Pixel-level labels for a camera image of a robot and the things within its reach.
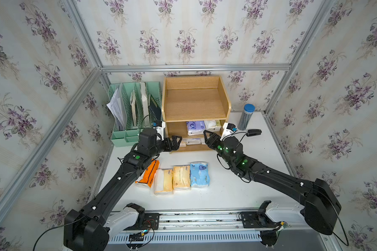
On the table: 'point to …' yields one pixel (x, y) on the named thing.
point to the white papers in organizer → (116, 106)
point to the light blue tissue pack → (199, 174)
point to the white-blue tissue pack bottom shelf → (193, 141)
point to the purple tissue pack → (195, 127)
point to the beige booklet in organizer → (133, 106)
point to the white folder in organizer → (145, 105)
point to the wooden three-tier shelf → (191, 105)
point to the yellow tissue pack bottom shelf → (183, 144)
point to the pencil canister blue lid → (246, 116)
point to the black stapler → (251, 132)
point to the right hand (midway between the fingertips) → (207, 133)
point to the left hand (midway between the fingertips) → (176, 139)
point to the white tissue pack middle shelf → (210, 125)
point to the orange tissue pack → (150, 173)
